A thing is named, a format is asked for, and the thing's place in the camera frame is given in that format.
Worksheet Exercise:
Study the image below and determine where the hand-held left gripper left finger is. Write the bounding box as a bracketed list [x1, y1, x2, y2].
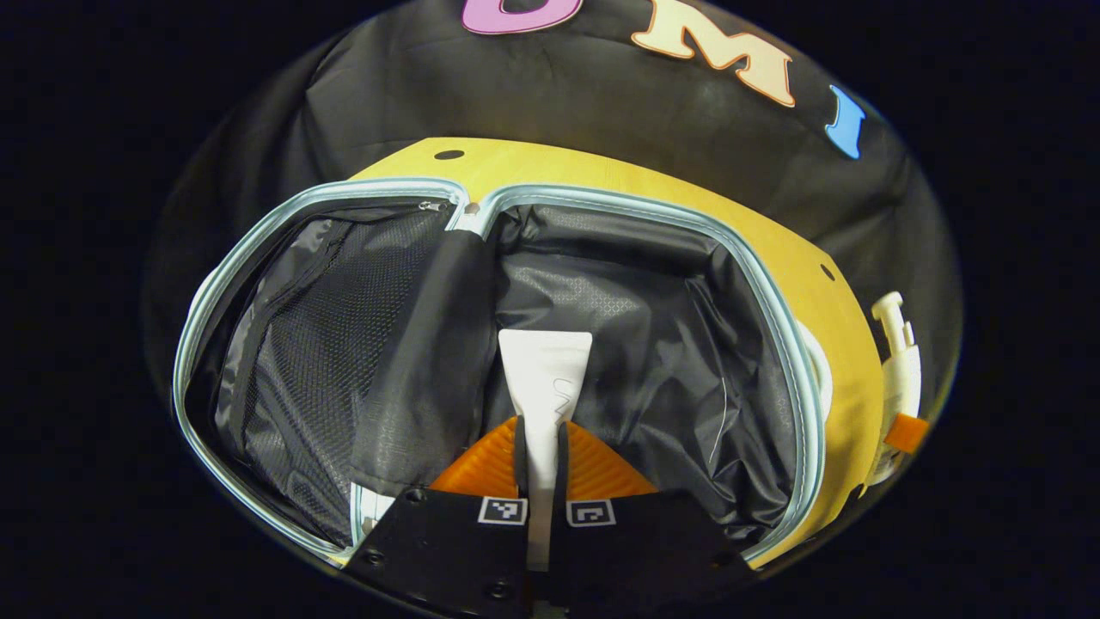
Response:
[348, 416, 530, 619]

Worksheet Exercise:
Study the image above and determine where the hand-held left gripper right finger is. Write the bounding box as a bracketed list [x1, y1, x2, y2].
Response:
[548, 420, 759, 616]

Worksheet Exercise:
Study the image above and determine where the white squeeze tube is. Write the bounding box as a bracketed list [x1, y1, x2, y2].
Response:
[498, 329, 594, 573]

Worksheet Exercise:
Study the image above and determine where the pale blue suitcase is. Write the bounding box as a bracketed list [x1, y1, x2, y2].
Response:
[172, 176, 836, 573]

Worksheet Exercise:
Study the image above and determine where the black backdrop cloth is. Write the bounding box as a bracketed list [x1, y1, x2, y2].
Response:
[146, 0, 963, 431]

